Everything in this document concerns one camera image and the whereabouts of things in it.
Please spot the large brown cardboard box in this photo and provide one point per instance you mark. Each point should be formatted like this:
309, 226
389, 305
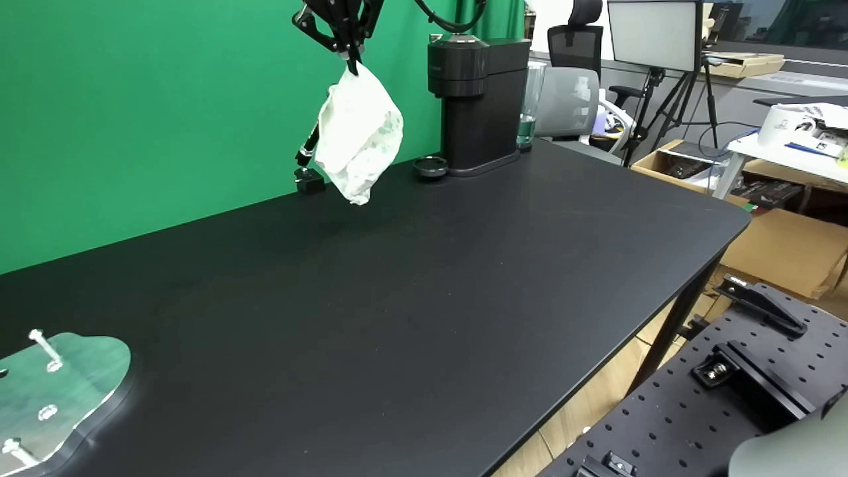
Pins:
786, 252

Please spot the black metal bar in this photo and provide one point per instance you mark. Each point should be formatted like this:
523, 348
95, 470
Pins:
760, 305

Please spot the black box stand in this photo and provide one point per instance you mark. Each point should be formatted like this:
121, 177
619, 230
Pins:
481, 97

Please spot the white side table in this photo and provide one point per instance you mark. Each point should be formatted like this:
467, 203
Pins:
795, 135

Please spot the open cardboard box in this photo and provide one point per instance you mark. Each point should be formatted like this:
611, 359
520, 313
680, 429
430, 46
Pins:
680, 163

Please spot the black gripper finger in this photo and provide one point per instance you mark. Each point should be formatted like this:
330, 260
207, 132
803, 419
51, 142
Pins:
365, 17
333, 28

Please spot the black perforated breadboard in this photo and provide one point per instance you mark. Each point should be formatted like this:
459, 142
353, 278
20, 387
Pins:
707, 415

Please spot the white screen on tripod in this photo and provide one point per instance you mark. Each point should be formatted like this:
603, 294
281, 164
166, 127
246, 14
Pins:
659, 34

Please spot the black bracket on breadboard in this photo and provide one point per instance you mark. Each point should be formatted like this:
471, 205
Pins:
752, 379

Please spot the white towel with green print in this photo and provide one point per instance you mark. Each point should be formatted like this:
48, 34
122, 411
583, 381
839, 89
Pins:
360, 135

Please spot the small black round cap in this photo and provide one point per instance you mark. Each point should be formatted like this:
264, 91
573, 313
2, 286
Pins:
434, 168

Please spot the grey office chair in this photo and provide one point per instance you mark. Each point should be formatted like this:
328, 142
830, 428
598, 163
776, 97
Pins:
566, 102

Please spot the black office chair with headrest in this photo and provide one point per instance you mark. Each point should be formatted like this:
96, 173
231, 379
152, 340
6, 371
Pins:
577, 29

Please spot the grey rounded chair back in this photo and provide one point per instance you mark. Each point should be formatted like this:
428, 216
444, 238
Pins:
795, 452

